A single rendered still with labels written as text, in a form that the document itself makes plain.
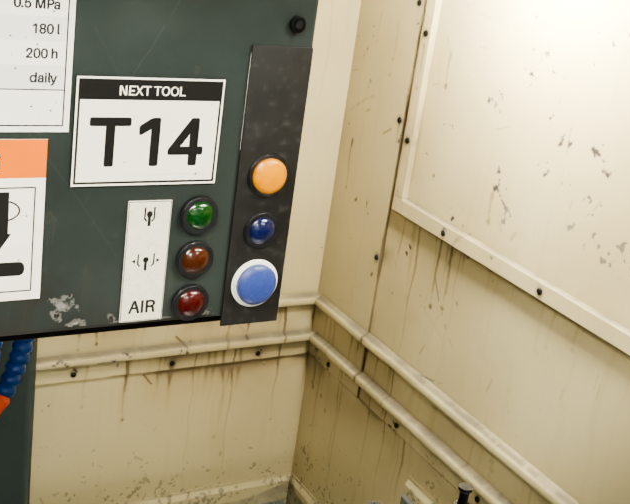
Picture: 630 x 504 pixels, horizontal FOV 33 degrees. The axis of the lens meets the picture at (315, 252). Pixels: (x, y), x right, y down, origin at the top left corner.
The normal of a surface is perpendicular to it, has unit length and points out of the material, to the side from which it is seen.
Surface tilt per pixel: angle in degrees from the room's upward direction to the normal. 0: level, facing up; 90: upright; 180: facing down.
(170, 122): 90
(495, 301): 90
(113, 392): 90
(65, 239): 90
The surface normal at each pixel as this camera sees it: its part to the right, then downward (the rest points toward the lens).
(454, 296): -0.87, 0.07
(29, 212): 0.48, 0.36
